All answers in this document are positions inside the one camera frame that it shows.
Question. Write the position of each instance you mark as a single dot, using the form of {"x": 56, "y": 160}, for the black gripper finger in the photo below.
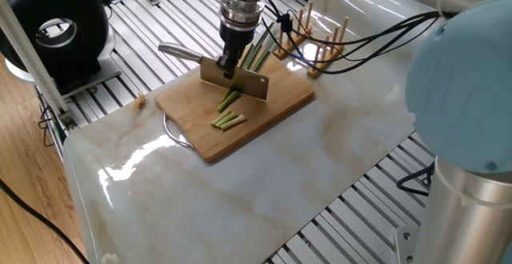
{"x": 227, "y": 62}
{"x": 238, "y": 67}

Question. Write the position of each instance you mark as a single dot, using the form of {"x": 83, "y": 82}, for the wooden slotted rack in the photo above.
{"x": 324, "y": 56}

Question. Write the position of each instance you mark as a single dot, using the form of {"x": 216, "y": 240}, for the short white garlic piece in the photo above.
{"x": 234, "y": 122}
{"x": 227, "y": 120}

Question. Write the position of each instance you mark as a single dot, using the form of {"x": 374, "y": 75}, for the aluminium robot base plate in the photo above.
{"x": 410, "y": 248}

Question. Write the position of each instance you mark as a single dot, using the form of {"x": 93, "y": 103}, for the bamboo cutting board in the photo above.
{"x": 272, "y": 116}

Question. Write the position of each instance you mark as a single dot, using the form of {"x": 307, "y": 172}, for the black round fan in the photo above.
{"x": 84, "y": 20}

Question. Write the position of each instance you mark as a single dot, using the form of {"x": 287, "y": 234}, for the green garlic stalk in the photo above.
{"x": 258, "y": 54}

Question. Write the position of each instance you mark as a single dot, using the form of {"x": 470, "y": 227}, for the aluminium frame post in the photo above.
{"x": 32, "y": 56}

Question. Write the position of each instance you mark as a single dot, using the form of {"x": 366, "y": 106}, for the steel kitchen knife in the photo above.
{"x": 252, "y": 84}

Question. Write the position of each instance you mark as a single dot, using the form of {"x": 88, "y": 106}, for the white marble pattern mat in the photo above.
{"x": 264, "y": 200}

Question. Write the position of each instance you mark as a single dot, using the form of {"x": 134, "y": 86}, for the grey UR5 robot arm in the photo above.
{"x": 468, "y": 112}

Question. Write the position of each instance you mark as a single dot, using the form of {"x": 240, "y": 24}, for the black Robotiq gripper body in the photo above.
{"x": 238, "y": 37}

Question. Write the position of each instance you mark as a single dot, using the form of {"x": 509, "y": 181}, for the short green garlic piece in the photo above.
{"x": 222, "y": 122}
{"x": 229, "y": 101}

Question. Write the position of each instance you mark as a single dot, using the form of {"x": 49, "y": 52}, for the small tan garlic scrap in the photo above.
{"x": 140, "y": 100}

